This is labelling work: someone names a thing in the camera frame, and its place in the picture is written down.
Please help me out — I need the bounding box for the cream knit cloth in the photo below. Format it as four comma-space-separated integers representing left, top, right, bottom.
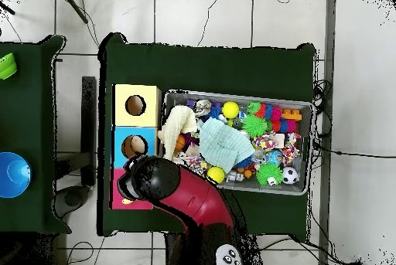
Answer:
157, 104, 200, 162

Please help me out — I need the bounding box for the light blue knit cloth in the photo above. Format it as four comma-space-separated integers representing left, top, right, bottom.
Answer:
199, 117, 257, 174

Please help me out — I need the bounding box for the wooden box with three holes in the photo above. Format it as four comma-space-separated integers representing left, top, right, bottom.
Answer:
108, 83, 162, 211

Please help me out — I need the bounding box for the clear mesh bin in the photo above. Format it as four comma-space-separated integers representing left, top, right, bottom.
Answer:
157, 89, 316, 197

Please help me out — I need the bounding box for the yellow ball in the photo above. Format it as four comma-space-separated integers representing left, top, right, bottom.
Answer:
206, 166, 226, 185
221, 100, 241, 120

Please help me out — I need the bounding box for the plain green spiky ball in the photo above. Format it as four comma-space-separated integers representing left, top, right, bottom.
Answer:
241, 114, 268, 138

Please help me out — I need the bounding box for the dark green table cloth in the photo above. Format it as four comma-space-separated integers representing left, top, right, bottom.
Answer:
97, 32, 317, 237

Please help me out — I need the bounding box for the rainbow spiky caterpillar toy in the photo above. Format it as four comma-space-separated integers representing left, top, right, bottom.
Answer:
247, 101, 297, 134

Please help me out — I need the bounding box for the green spiky eyed ball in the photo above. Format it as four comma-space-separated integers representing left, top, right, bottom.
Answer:
255, 162, 284, 187

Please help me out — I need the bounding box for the small soccer ball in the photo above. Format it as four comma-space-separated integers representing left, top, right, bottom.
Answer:
282, 166, 300, 185

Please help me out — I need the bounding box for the black upright panel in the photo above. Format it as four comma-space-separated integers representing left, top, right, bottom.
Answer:
80, 76, 97, 187

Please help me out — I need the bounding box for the grey round base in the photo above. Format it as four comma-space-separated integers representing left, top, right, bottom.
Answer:
53, 184, 91, 219

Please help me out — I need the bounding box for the green covered side table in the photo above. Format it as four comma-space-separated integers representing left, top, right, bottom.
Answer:
0, 35, 72, 236

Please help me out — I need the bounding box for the black tripod leg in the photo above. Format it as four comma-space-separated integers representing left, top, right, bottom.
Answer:
0, 0, 16, 16
58, 0, 90, 25

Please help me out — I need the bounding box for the blue bowl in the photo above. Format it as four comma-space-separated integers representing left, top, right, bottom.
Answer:
0, 151, 32, 199

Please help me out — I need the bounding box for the green cup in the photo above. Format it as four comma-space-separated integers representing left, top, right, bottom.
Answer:
0, 52, 19, 80

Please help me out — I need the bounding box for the black cable bundle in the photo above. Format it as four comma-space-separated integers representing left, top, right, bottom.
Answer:
312, 78, 333, 138

